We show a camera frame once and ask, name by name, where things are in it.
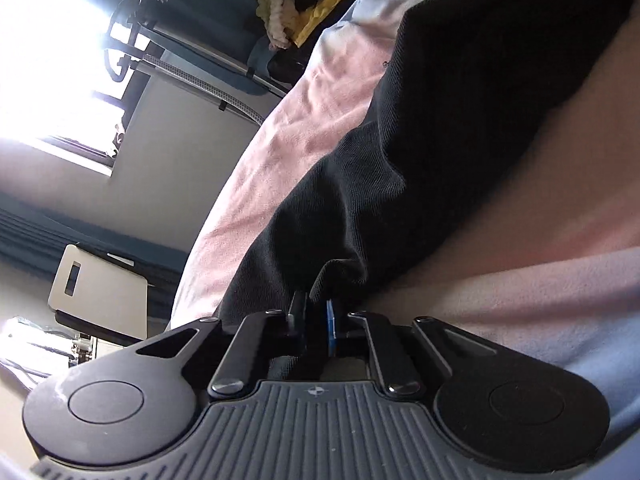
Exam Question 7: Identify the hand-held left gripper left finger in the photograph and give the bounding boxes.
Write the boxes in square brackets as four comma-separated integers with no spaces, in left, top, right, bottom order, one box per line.
[135,290,311,401]

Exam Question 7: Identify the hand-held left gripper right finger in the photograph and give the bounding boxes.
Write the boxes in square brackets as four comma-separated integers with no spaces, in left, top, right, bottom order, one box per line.
[325,299,502,397]

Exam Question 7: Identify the black sweatpants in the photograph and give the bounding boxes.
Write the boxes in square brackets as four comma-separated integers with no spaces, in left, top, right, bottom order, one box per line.
[215,0,640,382]

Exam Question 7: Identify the white folding chair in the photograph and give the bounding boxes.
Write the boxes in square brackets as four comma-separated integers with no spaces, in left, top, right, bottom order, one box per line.
[47,244,157,347]

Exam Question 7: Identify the black metal rack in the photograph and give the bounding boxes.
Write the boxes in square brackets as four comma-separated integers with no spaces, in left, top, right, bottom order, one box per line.
[102,0,311,127]

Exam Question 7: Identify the yellow cloth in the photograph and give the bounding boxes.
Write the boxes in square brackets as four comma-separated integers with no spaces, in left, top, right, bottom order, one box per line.
[292,0,374,49]

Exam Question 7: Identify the window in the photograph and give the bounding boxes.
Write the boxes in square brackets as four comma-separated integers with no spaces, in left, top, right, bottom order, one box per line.
[0,0,147,177]

